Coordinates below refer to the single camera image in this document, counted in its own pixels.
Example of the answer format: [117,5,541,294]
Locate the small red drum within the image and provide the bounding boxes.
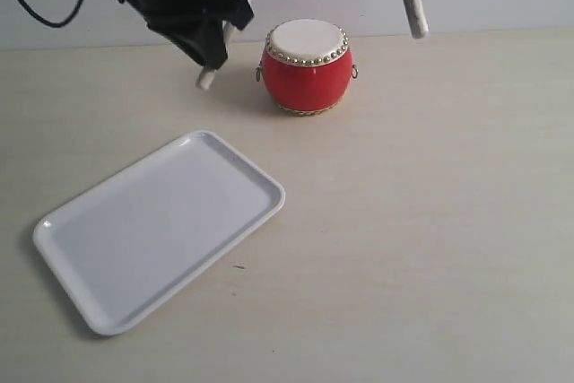
[256,18,358,116]

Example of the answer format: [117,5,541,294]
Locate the white plastic tray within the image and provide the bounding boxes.
[33,130,285,336]

